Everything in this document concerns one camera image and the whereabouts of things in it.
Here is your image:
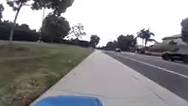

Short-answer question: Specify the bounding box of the small distant tree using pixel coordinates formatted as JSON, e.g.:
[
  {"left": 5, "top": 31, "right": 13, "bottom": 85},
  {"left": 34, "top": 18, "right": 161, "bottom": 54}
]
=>
[{"left": 89, "top": 34, "right": 102, "bottom": 50}]

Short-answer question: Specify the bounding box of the distant vehicle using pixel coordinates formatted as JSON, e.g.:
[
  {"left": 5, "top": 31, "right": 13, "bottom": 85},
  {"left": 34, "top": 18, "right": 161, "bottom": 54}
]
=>
[{"left": 114, "top": 47, "right": 123, "bottom": 54}]

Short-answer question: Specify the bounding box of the pale concrete sidewalk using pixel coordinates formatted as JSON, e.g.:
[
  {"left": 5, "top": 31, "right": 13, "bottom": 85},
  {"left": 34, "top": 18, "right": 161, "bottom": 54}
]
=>
[{"left": 24, "top": 41, "right": 188, "bottom": 106}]

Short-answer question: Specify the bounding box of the distant clump of trees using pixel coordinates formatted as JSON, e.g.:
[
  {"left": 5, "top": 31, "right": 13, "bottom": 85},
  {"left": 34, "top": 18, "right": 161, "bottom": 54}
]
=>
[{"left": 104, "top": 31, "right": 139, "bottom": 54}]

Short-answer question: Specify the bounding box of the round dark tree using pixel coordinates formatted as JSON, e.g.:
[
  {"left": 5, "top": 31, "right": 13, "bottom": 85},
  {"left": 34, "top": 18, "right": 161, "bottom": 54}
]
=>
[{"left": 39, "top": 12, "right": 73, "bottom": 46}]

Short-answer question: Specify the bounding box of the palm tree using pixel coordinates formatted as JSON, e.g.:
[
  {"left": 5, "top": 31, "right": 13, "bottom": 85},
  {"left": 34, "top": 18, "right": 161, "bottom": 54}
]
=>
[{"left": 134, "top": 26, "right": 158, "bottom": 55}]

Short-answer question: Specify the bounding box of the pole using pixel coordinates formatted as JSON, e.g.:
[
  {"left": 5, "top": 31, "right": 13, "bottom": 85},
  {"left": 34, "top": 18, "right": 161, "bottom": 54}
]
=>
[{"left": 38, "top": 6, "right": 47, "bottom": 43}]

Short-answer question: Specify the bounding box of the grass verge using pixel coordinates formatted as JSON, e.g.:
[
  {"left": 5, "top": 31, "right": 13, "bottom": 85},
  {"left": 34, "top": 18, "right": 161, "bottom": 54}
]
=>
[{"left": 0, "top": 37, "right": 96, "bottom": 106}]

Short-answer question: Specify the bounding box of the white painted road line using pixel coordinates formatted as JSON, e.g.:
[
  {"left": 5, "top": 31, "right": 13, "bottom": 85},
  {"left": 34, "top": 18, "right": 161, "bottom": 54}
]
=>
[{"left": 112, "top": 53, "right": 188, "bottom": 83}]

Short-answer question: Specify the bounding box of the building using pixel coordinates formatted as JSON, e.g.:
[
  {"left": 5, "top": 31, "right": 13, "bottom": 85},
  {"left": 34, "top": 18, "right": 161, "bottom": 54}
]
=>
[{"left": 144, "top": 30, "right": 188, "bottom": 61}]

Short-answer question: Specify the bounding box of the dark vehicle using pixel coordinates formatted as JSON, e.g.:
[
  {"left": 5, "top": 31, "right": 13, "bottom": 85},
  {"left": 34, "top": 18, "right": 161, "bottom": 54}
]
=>
[{"left": 160, "top": 43, "right": 188, "bottom": 65}]

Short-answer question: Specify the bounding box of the grey asphalt road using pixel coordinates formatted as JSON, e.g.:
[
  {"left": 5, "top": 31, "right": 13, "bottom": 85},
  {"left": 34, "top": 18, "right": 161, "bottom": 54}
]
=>
[{"left": 97, "top": 49, "right": 188, "bottom": 106}]

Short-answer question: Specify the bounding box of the dark hedge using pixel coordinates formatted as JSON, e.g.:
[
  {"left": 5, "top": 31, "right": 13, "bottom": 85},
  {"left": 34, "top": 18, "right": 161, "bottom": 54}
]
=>
[{"left": 0, "top": 23, "right": 42, "bottom": 46}]

